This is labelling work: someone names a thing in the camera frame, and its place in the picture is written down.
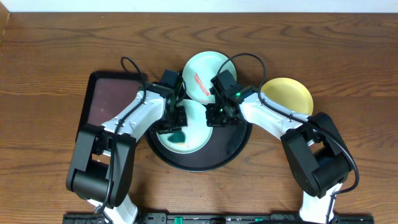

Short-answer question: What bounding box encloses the green yellow sponge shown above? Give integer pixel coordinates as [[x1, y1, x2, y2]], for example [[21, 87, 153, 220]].
[[167, 131, 186, 144]]

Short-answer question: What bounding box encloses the pale green plate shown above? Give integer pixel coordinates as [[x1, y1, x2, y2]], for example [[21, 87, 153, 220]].
[[157, 99, 213, 154], [182, 51, 228, 104]]

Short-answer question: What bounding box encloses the yellow plate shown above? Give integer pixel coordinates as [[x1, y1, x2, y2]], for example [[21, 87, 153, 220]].
[[261, 78, 313, 115]]

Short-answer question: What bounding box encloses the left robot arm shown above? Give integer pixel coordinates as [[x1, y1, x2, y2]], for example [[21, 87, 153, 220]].
[[66, 81, 187, 223]]

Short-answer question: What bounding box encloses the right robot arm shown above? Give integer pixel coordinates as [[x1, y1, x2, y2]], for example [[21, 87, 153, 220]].
[[206, 85, 359, 223]]

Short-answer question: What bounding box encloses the round black tray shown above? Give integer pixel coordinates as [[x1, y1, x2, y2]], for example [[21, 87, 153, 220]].
[[145, 123, 252, 172]]

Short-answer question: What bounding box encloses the dark rectangular water tray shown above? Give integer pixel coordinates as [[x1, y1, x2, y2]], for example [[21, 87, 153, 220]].
[[78, 70, 141, 129]]

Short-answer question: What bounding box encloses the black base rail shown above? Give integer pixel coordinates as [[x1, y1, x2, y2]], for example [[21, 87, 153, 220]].
[[62, 212, 375, 224]]

